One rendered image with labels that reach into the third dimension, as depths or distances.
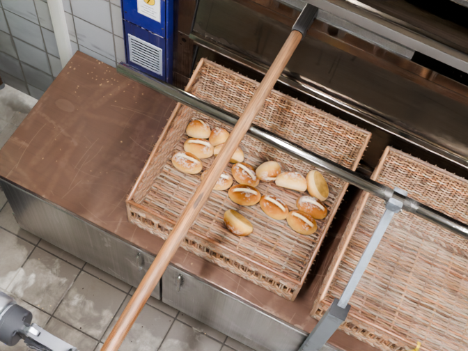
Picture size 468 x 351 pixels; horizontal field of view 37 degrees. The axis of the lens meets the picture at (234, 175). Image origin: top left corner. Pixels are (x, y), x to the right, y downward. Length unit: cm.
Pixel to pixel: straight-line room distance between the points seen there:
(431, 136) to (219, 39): 65
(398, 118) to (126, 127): 87
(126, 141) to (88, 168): 15
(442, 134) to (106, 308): 138
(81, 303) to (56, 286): 12
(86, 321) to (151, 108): 83
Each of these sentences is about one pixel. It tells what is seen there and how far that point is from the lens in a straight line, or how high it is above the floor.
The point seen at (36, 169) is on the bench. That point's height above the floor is 58.
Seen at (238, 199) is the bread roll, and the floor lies 63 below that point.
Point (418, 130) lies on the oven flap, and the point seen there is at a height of 96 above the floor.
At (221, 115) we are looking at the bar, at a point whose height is 117.
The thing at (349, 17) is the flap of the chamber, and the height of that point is 140.
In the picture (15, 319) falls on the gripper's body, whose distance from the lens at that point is 143.
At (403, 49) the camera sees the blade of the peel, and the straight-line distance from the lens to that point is 181.
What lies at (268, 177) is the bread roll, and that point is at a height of 65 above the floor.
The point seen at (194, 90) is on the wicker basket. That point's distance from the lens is 217.
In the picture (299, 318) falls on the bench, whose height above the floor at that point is 58.
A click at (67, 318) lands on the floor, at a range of 269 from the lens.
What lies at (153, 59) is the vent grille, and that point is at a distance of 227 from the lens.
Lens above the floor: 256
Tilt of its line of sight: 63 degrees down
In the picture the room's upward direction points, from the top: 11 degrees clockwise
